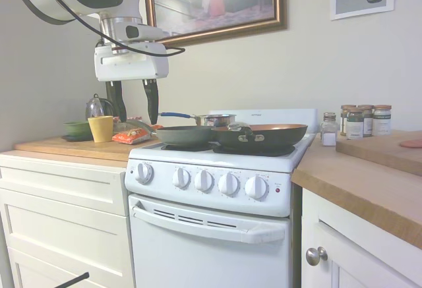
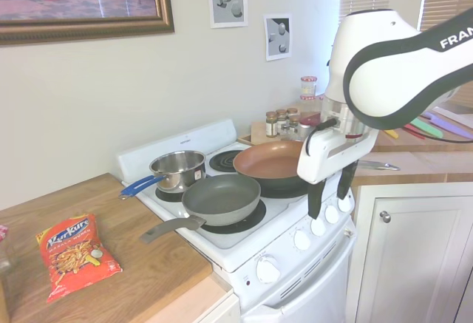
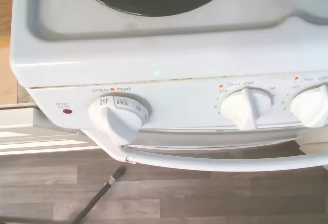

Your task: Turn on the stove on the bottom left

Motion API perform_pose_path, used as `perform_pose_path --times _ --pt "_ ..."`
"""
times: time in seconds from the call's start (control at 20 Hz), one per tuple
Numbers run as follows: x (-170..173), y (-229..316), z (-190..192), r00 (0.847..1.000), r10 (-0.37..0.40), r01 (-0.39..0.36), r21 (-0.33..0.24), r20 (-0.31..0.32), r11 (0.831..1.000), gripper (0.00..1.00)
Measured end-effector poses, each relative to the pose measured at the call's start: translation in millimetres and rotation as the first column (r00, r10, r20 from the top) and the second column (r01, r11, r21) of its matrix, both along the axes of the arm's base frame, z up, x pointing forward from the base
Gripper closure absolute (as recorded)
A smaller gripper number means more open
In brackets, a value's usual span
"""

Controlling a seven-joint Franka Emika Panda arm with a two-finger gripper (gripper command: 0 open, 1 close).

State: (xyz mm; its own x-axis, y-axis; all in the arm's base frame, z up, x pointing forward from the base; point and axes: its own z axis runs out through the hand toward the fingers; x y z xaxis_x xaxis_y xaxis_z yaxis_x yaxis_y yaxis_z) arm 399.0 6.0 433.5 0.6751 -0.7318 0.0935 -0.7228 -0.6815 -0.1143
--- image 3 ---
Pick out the black tripod leg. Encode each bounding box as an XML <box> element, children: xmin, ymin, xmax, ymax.
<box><xmin>71</xmin><ymin>166</ymin><xmax>127</xmax><ymax>224</ymax></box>

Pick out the white oven temperature knob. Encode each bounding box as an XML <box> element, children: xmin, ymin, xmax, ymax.
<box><xmin>87</xmin><ymin>94</ymin><xmax>152</xmax><ymax>146</ymax></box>

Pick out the white drawer cabinet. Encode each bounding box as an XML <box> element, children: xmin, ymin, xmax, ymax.
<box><xmin>0</xmin><ymin>103</ymin><xmax>99</xmax><ymax>156</ymax></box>

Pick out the white rear burner knob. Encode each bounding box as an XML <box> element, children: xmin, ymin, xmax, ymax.
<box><xmin>289</xmin><ymin>84</ymin><xmax>328</xmax><ymax>128</ymax></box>

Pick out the white burner knob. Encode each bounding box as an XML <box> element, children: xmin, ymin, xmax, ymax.
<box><xmin>289</xmin><ymin>84</ymin><xmax>328</xmax><ymax>128</ymax></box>
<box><xmin>220</xmin><ymin>86</ymin><xmax>273</xmax><ymax>131</ymax></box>

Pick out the white electric stove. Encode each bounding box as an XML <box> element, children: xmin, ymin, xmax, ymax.
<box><xmin>9</xmin><ymin>0</ymin><xmax>328</xmax><ymax>173</ymax></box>

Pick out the white oven door handle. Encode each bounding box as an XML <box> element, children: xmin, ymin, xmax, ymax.
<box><xmin>80</xmin><ymin>127</ymin><xmax>328</xmax><ymax>173</ymax></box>

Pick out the white front burner knob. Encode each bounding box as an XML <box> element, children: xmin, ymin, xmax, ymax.
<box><xmin>220</xmin><ymin>86</ymin><xmax>273</xmax><ymax>131</ymax></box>

